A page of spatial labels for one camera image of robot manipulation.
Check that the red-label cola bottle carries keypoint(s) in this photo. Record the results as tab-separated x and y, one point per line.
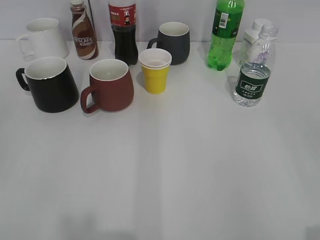
123	23

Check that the red-brown mug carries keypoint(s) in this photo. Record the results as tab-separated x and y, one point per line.
110	87

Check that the white mug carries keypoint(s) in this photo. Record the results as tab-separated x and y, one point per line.
45	39

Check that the clear green-label water bottle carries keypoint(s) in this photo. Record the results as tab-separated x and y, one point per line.
256	70

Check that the dark grey mug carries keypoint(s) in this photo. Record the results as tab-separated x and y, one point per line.
173	37

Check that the white purple-print bottle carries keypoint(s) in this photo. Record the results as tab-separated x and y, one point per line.
250	36

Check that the black mug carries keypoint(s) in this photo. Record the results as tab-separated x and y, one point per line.
51	84

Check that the brown Nescafe coffee bottle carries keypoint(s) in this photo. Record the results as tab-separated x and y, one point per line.
83	32

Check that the green soda bottle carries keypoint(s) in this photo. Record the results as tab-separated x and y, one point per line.
226	24

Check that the yellow paper cup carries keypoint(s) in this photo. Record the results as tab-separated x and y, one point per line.
155	64

